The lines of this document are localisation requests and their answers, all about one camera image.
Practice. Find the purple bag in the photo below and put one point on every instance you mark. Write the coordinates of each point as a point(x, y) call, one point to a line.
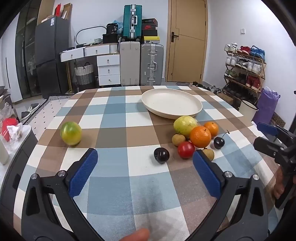
point(266, 106)

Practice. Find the dark stemless cherry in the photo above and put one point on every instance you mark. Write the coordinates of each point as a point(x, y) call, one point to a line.
point(161, 155)

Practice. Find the blue plastic bag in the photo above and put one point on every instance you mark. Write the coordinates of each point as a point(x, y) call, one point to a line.
point(120, 25)

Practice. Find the small orange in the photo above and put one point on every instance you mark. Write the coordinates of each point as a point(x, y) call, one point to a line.
point(212, 127)

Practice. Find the black storage box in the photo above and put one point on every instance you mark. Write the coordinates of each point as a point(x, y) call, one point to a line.
point(111, 38)

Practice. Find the white bucket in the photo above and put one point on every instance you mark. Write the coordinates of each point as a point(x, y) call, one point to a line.
point(247, 111)

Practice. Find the white bottle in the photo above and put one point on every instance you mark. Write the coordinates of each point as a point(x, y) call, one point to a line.
point(3, 153)

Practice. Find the dark cherry with stem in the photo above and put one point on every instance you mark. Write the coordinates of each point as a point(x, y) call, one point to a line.
point(218, 142)

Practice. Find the green speckled passion fruit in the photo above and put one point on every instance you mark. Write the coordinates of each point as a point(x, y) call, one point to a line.
point(71, 133)

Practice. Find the beige suitcase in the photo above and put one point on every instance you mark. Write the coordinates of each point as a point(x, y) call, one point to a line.
point(130, 63)

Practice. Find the black shoe box grey label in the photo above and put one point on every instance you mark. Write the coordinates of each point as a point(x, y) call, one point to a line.
point(149, 21)

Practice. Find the wooden shoe rack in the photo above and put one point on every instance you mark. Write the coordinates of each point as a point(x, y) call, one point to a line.
point(262, 76)

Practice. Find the plain black shoe box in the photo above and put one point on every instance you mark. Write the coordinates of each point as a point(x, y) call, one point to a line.
point(150, 33)

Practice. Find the rows of racked sneakers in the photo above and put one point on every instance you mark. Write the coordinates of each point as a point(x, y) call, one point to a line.
point(251, 67)

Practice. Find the brown longan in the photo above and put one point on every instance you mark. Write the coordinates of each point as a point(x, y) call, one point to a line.
point(178, 139)
point(209, 154)

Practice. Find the person's left hand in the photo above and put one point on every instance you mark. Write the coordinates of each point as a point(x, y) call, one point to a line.
point(136, 235)

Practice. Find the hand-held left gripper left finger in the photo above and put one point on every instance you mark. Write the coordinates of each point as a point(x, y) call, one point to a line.
point(84, 172)

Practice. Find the dark grey refrigerator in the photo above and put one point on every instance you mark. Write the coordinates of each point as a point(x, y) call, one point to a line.
point(52, 58)

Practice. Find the wooden door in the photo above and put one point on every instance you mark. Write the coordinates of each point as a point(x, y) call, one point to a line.
point(187, 46)

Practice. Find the red tall carton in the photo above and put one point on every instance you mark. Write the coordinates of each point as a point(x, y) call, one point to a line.
point(58, 10)

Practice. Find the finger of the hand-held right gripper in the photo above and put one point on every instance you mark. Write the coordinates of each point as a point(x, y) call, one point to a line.
point(267, 128)
point(266, 144)

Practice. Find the red tomato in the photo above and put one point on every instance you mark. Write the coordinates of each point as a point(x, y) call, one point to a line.
point(186, 150)

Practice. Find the brown cardboard pieces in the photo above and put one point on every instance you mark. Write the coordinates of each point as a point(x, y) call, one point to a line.
point(66, 11)

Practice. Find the patterned beige rug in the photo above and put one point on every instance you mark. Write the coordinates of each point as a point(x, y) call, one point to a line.
point(46, 109)

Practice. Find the small white basket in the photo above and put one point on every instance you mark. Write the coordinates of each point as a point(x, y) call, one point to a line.
point(97, 41)

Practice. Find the yellow and black shoe box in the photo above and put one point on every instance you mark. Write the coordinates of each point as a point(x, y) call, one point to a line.
point(151, 39)

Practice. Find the brown doormat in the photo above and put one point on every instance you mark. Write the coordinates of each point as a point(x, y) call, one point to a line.
point(278, 118)

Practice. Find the oval metal hoop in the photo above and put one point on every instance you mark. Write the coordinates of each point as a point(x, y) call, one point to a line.
point(91, 28)

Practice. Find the clear plastic bags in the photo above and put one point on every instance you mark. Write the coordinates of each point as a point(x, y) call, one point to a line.
point(13, 132)

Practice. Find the teal suitcase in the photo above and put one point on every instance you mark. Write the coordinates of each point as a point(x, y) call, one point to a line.
point(128, 20)

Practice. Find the checkered tablecloth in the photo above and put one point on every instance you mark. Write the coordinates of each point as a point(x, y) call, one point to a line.
point(138, 185)

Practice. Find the large orange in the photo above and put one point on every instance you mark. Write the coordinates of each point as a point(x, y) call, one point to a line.
point(200, 137)

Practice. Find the yellow-green guava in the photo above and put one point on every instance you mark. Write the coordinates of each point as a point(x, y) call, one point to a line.
point(183, 124)

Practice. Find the woven laundry basket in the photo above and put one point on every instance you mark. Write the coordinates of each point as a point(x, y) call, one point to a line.
point(84, 74)

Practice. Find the dark glass-door cabinet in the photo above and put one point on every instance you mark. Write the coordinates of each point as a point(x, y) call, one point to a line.
point(25, 58)

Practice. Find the person's right hand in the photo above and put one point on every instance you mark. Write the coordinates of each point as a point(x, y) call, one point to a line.
point(279, 183)

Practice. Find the scattered shoes pile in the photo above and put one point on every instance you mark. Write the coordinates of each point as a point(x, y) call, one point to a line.
point(208, 87)

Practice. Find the white drawer dresser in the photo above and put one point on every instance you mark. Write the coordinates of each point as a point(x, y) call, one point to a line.
point(107, 69)

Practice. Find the pair of grey slippers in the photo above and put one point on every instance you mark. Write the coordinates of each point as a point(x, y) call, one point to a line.
point(29, 111)

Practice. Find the silver suitcase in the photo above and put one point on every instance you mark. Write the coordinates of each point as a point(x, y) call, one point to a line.
point(151, 63)

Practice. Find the black paper bag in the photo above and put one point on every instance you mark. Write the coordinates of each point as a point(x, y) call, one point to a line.
point(112, 29)

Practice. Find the black shoe box red logo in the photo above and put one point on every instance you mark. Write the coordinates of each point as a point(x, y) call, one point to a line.
point(149, 26)

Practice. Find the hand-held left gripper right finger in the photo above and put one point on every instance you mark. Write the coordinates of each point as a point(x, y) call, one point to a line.
point(205, 172)

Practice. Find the cream round plate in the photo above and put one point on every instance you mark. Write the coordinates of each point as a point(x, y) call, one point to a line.
point(171, 102)

